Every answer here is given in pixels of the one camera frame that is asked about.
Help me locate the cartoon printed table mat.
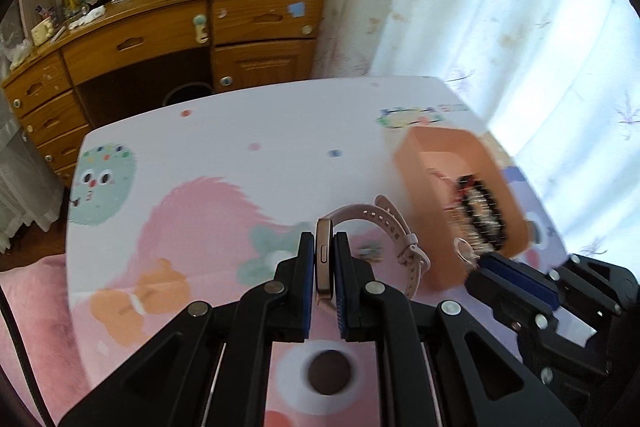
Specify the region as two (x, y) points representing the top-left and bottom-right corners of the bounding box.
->
(64, 74), (572, 427)

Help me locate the pink plastic tray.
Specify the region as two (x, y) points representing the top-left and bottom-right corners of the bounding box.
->
(394, 126), (529, 291)

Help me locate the pink smartwatch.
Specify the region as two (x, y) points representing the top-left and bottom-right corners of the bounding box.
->
(314, 195), (431, 309)

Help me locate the black cable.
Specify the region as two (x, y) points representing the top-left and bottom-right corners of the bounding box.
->
(0, 286), (56, 427)

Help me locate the black bead bracelet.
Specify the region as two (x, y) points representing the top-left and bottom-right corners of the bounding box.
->
(455, 173), (509, 253)

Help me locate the silver ring with pink charm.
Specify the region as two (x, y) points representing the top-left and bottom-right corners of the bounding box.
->
(453, 235), (482, 266)

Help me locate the wooden desk with drawers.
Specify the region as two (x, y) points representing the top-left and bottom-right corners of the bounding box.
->
(2, 0), (324, 184)

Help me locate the white lace covered furniture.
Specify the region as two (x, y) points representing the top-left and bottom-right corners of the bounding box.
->
(0, 92), (64, 254)

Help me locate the white floral curtain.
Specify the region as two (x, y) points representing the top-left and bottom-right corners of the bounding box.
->
(314, 0), (639, 270)

